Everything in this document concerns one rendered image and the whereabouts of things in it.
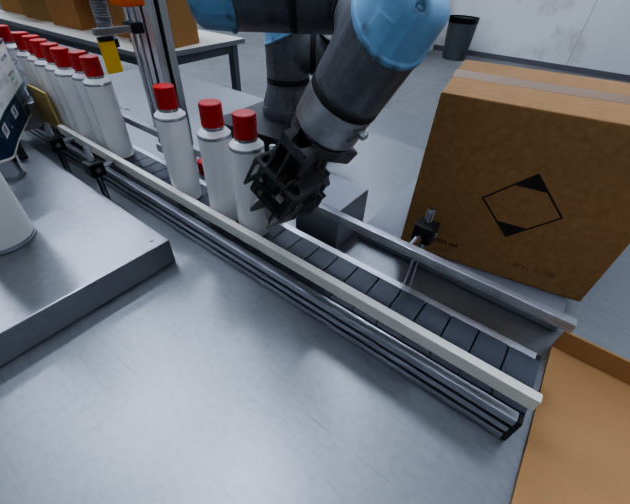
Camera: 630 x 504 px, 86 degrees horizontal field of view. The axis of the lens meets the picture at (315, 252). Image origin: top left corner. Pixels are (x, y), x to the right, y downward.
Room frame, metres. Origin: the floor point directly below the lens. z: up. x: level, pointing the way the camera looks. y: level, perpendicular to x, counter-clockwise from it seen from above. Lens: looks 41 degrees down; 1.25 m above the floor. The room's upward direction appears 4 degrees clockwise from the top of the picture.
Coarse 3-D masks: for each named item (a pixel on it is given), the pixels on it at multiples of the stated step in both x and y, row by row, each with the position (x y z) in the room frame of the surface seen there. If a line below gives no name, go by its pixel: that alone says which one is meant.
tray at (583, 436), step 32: (576, 352) 0.28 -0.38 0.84; (608, 352) 0.27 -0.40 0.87; (544, 384) 0.24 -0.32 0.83; (576, 384) 0.24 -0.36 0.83; (608, 384) 0.24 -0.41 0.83; (544, 416) 0.19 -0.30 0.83; (576, 416) 0.20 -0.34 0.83; (608, 416) 0.20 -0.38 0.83; (544, 448) 0.16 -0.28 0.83; (576, 448) 0.16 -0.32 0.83; (608, 448) 0.16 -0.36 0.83; (544, 480) 0.12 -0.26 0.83; (576, 480) 0.12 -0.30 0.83; (608, 480) 0.13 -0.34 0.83
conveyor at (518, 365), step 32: (128, 160) 0.70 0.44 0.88; (160, 192) 0.57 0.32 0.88; (320, 256) 0.41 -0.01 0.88; (320, 288) 0.34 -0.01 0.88; (384, 288) 0.35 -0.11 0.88; (416, 320) 0.29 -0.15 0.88; (448, 320) 0.30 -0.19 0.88; (480, 352) 0.25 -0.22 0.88; (512, 352) 0.25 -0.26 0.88; (480, 384) 0.20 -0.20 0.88
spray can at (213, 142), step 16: (208, 112) 0.48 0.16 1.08; (208, 128) 0.48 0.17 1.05; (224, 128) 0.50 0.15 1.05; (208, 144) 0.48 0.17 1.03; (224, 144) 0.48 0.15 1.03; (208, 160) 0.48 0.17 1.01; (224, 160) 0.48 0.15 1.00; (208, 176) 0.48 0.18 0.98; (224, 176) 0.48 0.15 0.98; (208, 192) 0.48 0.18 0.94; (224, 192) 0.48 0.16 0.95; (224, 208) 0.48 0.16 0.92
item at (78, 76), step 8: (72, 56) 0.73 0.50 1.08; (72, 64) 0.74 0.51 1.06; (80, 64) 0.74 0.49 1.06; (80, 72) 0.73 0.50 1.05; (80, 80) 0.72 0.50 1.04; (80, 88) 0.72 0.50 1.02; (80, 96) 0.73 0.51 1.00; (88, 104) 0.72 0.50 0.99; (88, 112) 0.73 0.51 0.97; (96, 120) 0.72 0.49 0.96; (96, 128) 0.72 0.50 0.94; (96, 136) 0.73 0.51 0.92; (104, 144) 0.72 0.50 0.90
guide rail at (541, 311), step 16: (144, 128) 0.70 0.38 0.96; (192, 144) 0.62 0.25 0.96; (320, 208) 0.43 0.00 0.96; (352, 224) 0.40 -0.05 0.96; (368, 224) 0.40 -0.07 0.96; (384, 240) 0.37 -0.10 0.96; (400, 240) 0.36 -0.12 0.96; (416, 256) 0.34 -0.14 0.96; (432, 256) 0.33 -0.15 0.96; (448, 272) 0.31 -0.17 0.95; (464, 272) 0.31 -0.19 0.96; (480, 288) 0.29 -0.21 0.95; (496, 288) 0.28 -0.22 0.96; (512, 304) 0.27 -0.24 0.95; (528, 304) 0.26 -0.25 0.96; (544, 304) 0.26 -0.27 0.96; (544, 320) 0.25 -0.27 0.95; (560, 320) 0.24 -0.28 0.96; (576, 320) 0.24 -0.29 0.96
